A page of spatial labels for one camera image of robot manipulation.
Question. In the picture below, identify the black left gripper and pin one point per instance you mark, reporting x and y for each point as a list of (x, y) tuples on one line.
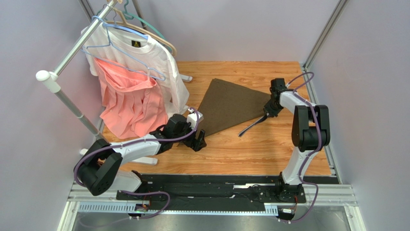
[(198, 145)]

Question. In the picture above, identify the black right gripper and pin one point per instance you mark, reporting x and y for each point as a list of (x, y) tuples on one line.
[(270, 109)]

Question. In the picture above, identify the silver table knife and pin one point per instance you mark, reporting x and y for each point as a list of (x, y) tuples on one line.
[(260, 120)]

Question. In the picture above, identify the olive brown cloth napkin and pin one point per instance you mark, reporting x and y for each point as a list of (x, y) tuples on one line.
[(226, 105)]

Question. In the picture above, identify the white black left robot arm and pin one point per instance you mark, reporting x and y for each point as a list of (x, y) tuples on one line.
[(98, 169)]

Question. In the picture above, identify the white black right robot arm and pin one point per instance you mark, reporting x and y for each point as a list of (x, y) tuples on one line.
[(310, 133)]

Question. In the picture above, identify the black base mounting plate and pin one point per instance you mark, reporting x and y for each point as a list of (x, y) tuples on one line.
[(212, 193)]

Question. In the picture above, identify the pink pleated skirt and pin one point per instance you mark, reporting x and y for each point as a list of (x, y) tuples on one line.
[(134, 104)]

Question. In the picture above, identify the white t-shirt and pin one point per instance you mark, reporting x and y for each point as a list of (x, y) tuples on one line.
[(174, 91)]

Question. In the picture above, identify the wooden clothes hanger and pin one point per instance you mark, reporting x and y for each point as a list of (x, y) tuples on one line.
[(138, 40)]

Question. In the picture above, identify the teal clothes hanger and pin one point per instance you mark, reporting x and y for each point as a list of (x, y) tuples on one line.
[(146, 28)]

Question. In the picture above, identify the white clothes rack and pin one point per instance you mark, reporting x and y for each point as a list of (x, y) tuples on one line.
[(49, 79)]

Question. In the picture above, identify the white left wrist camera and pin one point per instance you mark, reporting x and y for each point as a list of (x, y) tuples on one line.
[(194, 118)]

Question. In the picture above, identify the blue wire hanger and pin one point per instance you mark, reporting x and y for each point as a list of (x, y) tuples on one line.
[(151, 72)]

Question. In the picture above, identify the aluminium frame rail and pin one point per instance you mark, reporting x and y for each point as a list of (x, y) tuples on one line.
[(316, 195)]

